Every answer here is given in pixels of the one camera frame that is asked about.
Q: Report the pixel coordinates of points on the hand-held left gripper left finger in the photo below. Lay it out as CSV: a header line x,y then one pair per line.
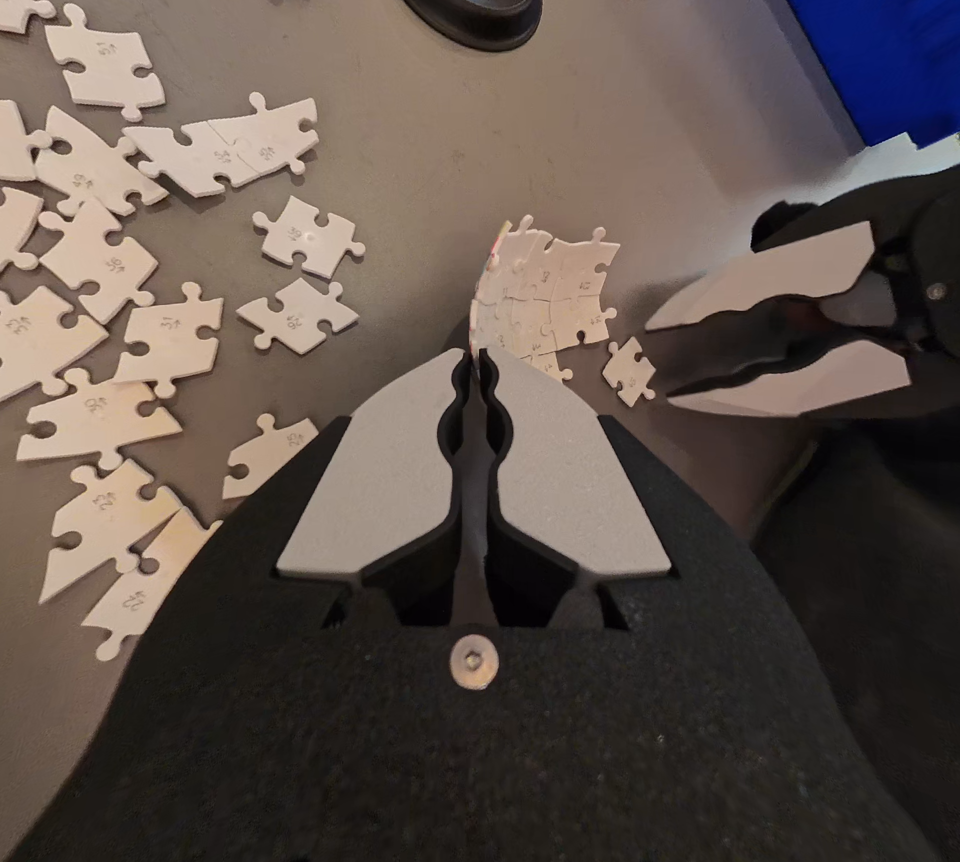
x,y
375,487

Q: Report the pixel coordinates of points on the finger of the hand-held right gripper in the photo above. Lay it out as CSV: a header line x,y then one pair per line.
x,y
780,269
832,382

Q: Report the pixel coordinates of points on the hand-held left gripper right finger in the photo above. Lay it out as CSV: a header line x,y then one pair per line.
x,y
577,494

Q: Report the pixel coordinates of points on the single white puzzle piece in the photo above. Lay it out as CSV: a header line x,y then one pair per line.
x,y
628,371

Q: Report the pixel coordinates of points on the curved assembled puzzle section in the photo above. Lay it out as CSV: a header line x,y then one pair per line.
x,y
547,292

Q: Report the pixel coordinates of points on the pile of white puzzle pieces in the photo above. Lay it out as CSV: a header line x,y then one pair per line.
x,y
112,277

